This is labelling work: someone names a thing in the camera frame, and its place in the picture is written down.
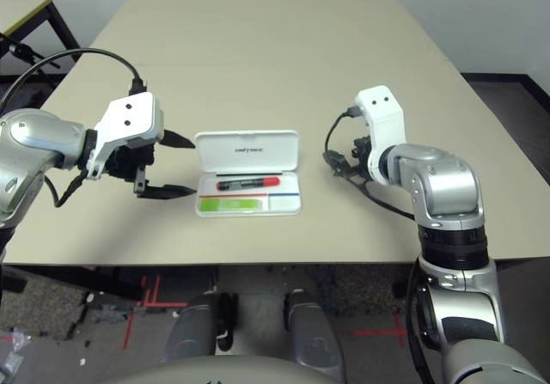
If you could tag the grey robot torso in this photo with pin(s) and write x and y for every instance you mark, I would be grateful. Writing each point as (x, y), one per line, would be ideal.
(223, 373)

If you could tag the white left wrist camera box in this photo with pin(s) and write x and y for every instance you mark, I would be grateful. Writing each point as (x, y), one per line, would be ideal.
(129, 117)

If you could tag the beige side table black frame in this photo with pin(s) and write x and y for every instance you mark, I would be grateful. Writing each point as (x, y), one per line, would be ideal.
(21, 12)

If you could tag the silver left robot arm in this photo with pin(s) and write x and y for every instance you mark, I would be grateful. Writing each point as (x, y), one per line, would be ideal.
(38, 139)

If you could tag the white plastic pencil case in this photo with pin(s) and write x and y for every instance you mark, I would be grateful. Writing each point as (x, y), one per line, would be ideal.
(279, 143)

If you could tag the red tape lines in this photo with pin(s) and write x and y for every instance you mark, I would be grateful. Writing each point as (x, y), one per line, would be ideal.
(148, 302)

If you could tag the grey robot leg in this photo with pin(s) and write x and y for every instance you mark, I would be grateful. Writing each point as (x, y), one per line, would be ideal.
(309, 337)
(193, 328)

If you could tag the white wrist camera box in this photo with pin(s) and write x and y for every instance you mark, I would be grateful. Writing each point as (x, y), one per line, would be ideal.
(382, 109)
(129, 117)

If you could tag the speckled grey floor mat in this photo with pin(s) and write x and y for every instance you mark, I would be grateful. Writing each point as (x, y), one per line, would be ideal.
(344, 285)
(43, 306)

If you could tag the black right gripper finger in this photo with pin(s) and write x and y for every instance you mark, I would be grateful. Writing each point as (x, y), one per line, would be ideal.
(349, 172)
(348, 157)

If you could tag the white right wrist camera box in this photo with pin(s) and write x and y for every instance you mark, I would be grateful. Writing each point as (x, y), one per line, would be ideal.
(382, 109)

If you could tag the red tape cross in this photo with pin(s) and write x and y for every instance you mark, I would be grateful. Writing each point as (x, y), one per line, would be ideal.
(397, 332)

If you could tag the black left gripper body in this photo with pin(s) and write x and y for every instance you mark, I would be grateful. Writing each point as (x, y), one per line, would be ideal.
(129, 160)

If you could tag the grey robot right leg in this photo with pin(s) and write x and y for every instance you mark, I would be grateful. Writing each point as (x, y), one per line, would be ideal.
(309, 337)

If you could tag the clear plastic bag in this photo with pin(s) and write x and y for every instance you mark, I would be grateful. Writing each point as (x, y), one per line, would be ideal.
(13, 354)

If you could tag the dark foam floor mat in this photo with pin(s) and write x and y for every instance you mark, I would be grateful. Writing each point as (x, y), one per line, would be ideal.
(30, 100)

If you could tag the grey robot left leg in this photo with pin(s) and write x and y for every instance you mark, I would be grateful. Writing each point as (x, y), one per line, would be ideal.
(193, 328)

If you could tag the black marker with red cap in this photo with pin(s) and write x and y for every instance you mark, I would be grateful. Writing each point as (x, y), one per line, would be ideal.
(249, 183)

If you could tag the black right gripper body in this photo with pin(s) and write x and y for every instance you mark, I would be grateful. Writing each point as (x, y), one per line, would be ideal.
(363, 154)

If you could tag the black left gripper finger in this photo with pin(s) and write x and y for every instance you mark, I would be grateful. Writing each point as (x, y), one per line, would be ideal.
(167, 191)
(176, 140)

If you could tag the black tripod stand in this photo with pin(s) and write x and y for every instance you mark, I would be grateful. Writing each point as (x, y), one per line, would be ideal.
(19, 49)

